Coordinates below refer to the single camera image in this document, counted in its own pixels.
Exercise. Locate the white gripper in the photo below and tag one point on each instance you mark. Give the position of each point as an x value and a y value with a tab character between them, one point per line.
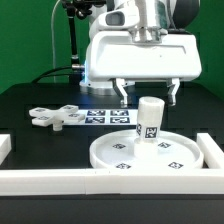
113	55

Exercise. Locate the white round table top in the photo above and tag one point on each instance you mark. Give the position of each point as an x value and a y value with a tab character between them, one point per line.
125	150

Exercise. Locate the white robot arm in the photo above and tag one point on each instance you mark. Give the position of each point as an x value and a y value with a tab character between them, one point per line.
141	41

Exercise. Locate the white marker sheet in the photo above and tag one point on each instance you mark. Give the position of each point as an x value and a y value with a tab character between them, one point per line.
106	117

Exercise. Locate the white cross-shaped table base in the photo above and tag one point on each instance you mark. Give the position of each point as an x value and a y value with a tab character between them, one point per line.
45	117

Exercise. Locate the white U-shaped fence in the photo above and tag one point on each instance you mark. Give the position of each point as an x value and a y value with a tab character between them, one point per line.
209	180

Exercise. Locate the black camera stand pole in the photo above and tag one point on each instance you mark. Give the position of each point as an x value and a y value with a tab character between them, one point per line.
77	9

